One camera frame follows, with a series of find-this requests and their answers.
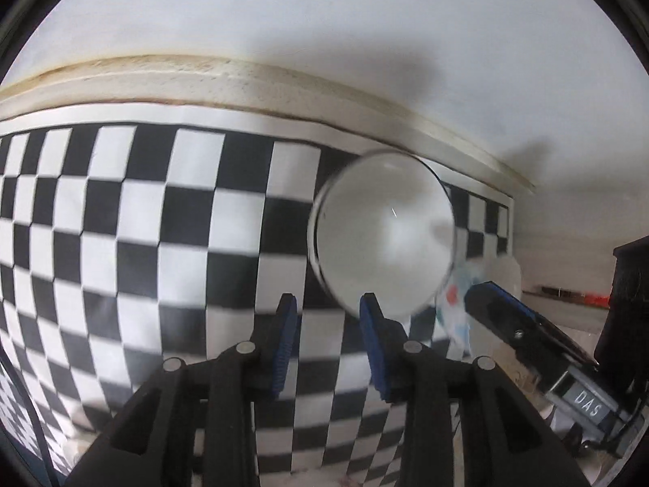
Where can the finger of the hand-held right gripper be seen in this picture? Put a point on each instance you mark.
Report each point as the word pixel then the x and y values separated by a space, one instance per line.
pixel 507 314

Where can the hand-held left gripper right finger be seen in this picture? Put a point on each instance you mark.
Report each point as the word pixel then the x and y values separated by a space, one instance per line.
pixel 372 345

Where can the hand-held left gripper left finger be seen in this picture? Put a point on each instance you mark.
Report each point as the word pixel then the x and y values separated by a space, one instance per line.
pixel 284 345

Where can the white round plate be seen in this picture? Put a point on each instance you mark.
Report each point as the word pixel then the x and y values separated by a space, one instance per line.
pixel 385 233

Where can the black white checkered mat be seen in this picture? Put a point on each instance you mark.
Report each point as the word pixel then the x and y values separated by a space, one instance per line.
pixel 152 213

